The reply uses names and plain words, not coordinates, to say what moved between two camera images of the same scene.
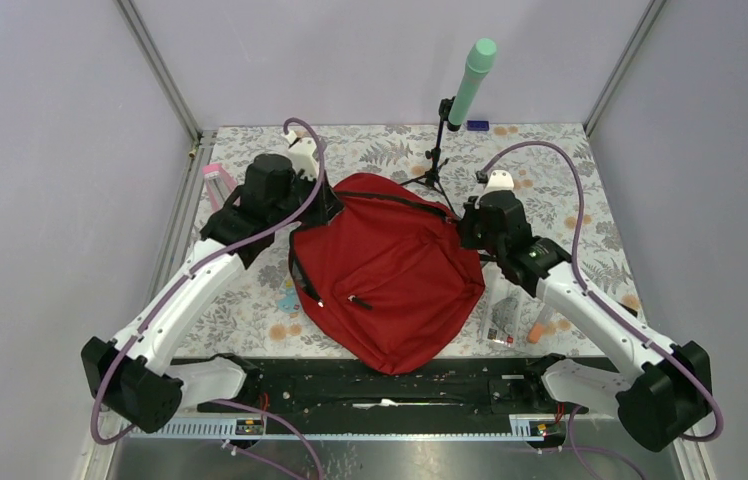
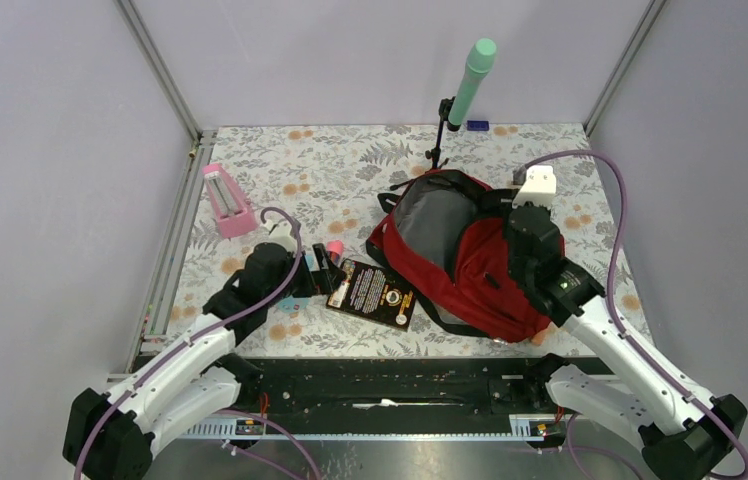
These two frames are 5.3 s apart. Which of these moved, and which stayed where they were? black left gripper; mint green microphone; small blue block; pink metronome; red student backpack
Moved: black left gripper; red student backpack
Stayed: mint green microphone; small blue block; pink metronome
